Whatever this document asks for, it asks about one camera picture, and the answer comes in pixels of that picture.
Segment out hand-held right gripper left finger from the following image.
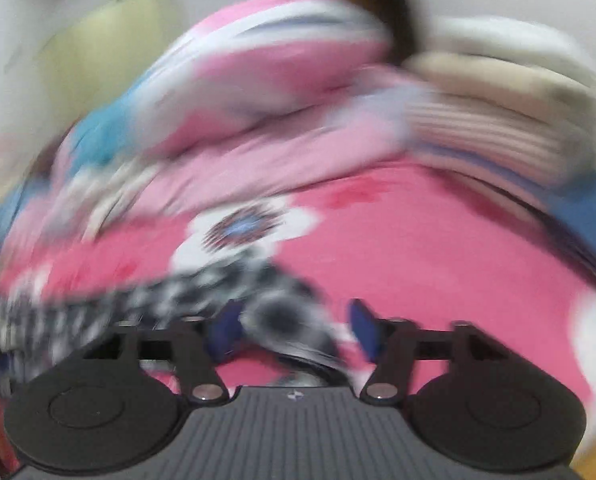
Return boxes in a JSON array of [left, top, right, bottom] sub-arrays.
[[80, 300, 244, 406]]

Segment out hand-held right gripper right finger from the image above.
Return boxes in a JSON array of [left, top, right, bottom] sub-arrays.
[[348, 299, 509, 406]]

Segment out black white plaid pants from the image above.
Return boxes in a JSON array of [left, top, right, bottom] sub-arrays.
[[0, 255, 346, 386]]

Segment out pink floral bed blanket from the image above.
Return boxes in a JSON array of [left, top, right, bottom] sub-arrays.
[[0, 160, 596, 466]]

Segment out light blue printed garment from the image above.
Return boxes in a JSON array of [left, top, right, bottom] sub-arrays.
[[0, 175, 44, 256]]

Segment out blue folded garment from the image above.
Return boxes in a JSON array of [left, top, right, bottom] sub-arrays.
[[543, 175, 596, 261]]

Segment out pink cartoon print quilt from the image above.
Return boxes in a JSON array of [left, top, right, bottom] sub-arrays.
[[0, 0, 444, 261]]

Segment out yellow-green wardrobe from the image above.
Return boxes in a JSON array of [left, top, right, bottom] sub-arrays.
[[38, 0, 189, 116]]

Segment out white folded garment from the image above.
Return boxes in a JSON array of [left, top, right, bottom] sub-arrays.
[[435, 16, 596, 81]]

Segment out wooden door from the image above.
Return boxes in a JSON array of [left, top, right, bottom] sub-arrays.
[[288, 0, 429, 61]]

